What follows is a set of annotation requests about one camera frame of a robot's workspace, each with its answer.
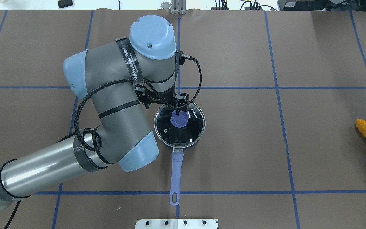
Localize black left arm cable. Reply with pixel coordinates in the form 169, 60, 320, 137
74, 55, 202, 152

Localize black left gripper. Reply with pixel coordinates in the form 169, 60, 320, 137
135, 84, 190, 116

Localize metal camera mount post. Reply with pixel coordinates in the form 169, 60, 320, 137
170, 0, 187, 15

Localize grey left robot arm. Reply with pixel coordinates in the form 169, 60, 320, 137
0, 15, 192, 212

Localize black device on desk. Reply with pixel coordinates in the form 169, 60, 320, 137
57, 0, 74, 9

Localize black monitor base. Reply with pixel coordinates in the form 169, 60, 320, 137
277, 0, 366, 12

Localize black pot purple handle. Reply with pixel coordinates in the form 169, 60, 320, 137
154, 101, 206, 206

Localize metal plate with bolts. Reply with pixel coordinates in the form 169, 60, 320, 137
135, 219, 219, 229

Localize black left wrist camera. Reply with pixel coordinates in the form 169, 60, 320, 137
175, 50, 185, 75

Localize black cables at table edge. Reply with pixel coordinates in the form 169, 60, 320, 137
211, 0, 277, 11

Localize glass pot lid purple knob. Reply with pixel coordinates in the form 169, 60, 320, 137
155, 102, 206, 148

